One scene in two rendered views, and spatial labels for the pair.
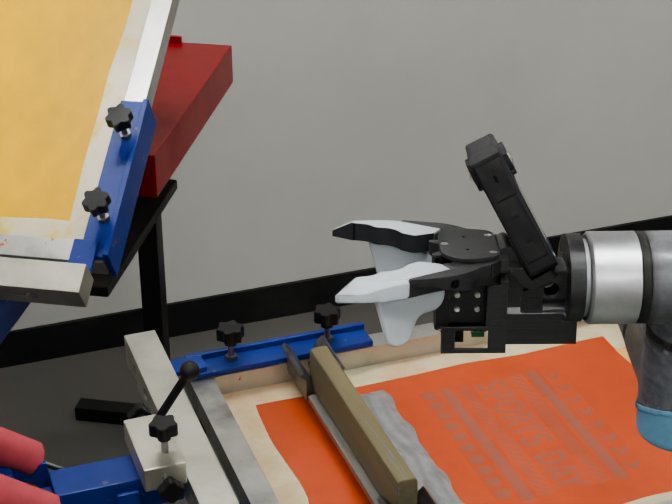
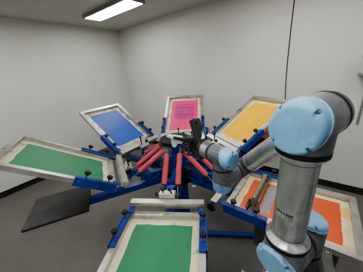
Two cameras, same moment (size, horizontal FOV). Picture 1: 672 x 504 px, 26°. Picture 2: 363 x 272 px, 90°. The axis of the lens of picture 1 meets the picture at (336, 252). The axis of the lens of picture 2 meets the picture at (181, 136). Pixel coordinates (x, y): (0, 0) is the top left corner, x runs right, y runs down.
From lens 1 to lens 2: 0.97 m
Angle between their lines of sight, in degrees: 53
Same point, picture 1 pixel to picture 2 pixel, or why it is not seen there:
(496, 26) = not seen: outside the picture
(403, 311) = (174, 141)
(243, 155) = not seen: hidden behind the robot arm
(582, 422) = not seen: hidden behind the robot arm
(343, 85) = (347, 148)
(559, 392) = (314, 206)
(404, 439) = (271, 196)
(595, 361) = (331, 206)
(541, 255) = (196, 140)
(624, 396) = (330, 215)
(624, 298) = (202, 153)
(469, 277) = (182, 139)
